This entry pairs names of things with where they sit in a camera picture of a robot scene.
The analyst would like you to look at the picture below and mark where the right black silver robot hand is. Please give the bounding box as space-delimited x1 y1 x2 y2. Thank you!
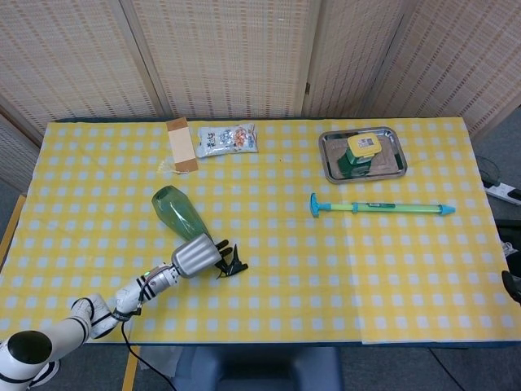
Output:
501 270 521 305

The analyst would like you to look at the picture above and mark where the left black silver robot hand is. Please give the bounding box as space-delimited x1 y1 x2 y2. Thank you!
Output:
170 234 234 279

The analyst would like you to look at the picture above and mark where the green spray bottle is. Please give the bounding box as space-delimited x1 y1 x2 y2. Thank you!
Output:
151 185 249 280

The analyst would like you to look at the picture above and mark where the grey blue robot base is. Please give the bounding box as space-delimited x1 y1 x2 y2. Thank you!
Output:
170 345 345 391

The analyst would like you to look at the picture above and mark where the yellow white checkered tablecloth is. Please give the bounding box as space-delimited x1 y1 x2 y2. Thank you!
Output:
0 116 514 347

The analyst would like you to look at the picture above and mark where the clear plastic wrapper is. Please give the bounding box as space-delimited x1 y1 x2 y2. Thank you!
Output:
157 159 190 176

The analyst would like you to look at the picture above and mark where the white power strip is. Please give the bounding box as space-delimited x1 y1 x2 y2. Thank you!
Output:
484 182 521 207

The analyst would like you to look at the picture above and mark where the brown beige paper packet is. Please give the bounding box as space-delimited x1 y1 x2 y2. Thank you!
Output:
166 116 199 174

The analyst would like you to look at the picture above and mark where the white printed snack bag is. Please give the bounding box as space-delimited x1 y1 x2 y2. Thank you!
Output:
194 123 260 159

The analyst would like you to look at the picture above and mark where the green blue water pump toy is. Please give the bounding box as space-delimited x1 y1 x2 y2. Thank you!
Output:
309 192 457 219

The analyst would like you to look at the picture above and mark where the rectangular metal tray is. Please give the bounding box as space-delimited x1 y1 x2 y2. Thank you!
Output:
317 126 409 185

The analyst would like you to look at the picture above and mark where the green container yellow lid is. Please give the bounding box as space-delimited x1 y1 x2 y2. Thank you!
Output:
335 133 386 178

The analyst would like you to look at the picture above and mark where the woven bamboo folding screen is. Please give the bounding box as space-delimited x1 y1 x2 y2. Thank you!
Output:
0 0 521 192

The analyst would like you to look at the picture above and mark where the black floor cable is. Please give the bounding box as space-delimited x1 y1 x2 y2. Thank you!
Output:
475 154 501 185

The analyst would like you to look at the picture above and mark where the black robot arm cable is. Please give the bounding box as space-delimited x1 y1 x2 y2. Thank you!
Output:
120 317 177 384

